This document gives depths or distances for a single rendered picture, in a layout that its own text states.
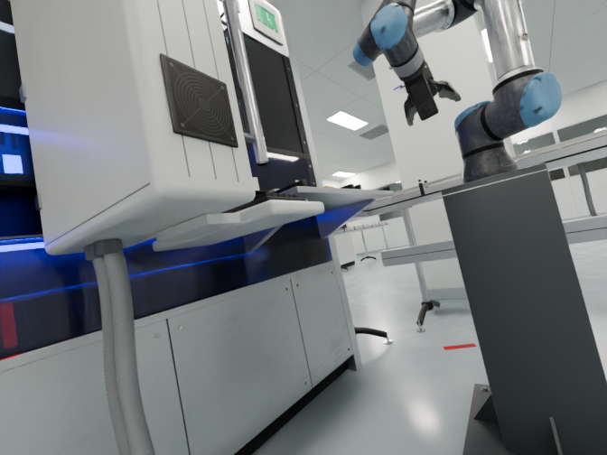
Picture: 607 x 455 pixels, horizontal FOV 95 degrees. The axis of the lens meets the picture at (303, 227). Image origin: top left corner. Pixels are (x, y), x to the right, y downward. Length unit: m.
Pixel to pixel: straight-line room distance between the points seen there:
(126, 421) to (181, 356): 0.32
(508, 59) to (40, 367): 1.38
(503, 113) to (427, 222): 1.86
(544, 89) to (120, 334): 1.12
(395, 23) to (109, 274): 0.79
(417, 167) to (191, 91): 2.45
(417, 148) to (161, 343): 2.46
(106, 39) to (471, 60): 2.63
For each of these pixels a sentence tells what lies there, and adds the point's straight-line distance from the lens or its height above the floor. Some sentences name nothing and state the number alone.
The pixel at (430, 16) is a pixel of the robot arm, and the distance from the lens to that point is 1.11.
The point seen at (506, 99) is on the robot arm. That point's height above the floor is 0.98.
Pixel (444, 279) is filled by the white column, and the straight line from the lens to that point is 2.78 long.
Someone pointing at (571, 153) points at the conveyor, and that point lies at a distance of 2.03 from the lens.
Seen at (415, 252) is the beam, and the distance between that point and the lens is 2.18.
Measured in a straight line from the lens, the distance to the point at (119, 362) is 0.70.
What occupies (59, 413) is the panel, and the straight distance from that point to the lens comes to 0.94.
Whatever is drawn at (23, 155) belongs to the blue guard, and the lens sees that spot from 0.98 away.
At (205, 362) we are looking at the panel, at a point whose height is 0.41.
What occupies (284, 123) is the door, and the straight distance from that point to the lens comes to 1.58.
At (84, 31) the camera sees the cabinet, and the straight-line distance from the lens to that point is 0.64.
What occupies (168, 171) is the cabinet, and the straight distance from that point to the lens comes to 0.41.
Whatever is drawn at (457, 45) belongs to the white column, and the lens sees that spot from 2.96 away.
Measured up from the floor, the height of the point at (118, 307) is 0.66.
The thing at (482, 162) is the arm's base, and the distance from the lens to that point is 1.01.
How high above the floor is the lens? 0.70
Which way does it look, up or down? 4 degrees up
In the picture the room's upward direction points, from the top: 12 degrees counter-clockwise
